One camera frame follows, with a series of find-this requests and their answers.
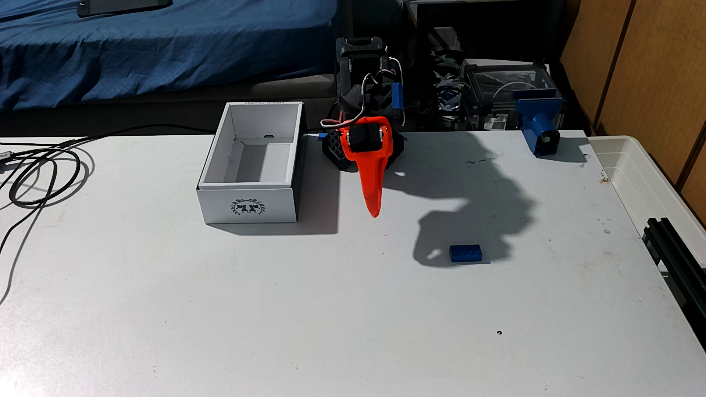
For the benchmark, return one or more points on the blue toy brick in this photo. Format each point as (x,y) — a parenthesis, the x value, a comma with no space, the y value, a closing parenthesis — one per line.
(465,254)

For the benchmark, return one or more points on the white cardboard box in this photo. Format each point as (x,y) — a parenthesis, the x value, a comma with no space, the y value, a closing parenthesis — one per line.
(248,207)

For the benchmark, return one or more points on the blue bed sheet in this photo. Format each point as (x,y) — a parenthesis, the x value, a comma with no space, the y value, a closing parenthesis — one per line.
(165,49)

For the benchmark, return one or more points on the white plastic bin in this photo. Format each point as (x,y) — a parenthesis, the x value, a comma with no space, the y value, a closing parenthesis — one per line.
(640,176)

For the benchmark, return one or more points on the black flat device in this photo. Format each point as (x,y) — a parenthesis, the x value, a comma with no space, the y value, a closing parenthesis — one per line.
(121,5)

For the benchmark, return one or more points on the wooden cabinet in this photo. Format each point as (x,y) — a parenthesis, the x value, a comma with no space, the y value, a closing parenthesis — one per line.
(656,71)

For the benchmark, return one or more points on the clear plastic enclosure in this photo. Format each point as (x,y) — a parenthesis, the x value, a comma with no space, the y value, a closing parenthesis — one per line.
(507,82)

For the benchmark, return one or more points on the blue printed camera mount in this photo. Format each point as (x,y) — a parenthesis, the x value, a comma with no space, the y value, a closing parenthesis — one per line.
(538,118)

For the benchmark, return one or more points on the black aluminium rail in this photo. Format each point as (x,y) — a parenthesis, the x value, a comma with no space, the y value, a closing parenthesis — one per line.
(678,259)

